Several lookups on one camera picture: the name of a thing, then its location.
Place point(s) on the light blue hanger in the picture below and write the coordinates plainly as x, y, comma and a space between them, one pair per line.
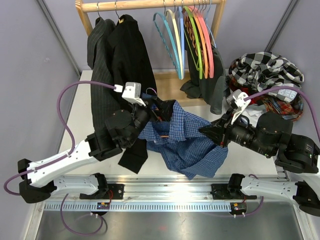
206, 11

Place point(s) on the pink hanger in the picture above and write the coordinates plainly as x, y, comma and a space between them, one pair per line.
207, 52

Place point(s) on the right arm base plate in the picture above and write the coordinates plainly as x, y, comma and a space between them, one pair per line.
219, 191

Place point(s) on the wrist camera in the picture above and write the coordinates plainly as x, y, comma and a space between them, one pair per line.
132, 93
238, 103

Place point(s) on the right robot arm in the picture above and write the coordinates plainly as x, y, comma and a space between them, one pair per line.
272, 137

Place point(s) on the wooden clothes rack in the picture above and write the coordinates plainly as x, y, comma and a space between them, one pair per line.
162, 77

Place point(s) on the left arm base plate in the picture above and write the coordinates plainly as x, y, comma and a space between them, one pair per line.
114, 190

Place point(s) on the aluminium rail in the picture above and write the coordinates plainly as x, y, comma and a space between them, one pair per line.
174, 188

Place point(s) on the red plaid shirt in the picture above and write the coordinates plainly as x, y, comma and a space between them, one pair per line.
292, 110

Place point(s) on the cream hanger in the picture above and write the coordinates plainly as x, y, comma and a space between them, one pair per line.
169, 14

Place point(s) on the blue checked shirt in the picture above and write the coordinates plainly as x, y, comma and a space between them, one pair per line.
186, 150

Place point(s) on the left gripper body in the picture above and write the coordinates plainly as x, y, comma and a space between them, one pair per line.
156, 111

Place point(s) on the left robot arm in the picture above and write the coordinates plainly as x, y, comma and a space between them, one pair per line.
45, 178

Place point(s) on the green hanger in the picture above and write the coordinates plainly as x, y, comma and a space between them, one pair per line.
199, 64

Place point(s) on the grey pinstriped shirt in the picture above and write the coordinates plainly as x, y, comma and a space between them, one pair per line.
104, 101

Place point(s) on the black white checked shirt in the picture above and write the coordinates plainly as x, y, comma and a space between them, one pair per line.
264, 70

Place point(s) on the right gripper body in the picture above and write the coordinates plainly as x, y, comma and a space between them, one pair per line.
239, 132

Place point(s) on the teal hanger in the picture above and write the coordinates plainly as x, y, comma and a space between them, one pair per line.
165, 29

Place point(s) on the brown wavy hanger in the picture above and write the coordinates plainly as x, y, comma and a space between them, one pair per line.
192, 36

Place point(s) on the dark green shirt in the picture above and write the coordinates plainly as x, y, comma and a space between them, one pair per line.
211, 90

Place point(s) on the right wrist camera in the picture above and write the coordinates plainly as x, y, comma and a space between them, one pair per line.
238, 103

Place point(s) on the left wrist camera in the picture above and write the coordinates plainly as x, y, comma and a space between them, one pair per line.
132, 93

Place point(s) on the orange hanger on rack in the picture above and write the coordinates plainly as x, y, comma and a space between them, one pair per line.
196, 41

